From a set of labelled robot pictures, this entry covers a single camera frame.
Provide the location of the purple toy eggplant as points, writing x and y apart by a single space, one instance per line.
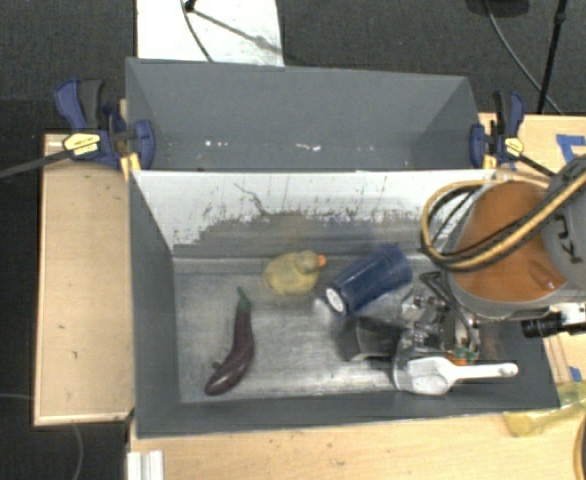
242 343

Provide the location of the pale wood board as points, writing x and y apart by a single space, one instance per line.
85 293

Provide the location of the grey metal bin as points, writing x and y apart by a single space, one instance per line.
283 118

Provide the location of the dark clear glass cup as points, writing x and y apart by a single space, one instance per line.
375 338

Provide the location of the black cylinder on white bracket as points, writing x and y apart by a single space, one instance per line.
543 326

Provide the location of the yellow rubber duck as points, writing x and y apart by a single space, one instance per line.
290 275

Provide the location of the white measuring scoop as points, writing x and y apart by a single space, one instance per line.
430 375

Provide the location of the dark blue cup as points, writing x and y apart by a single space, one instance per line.
370 278

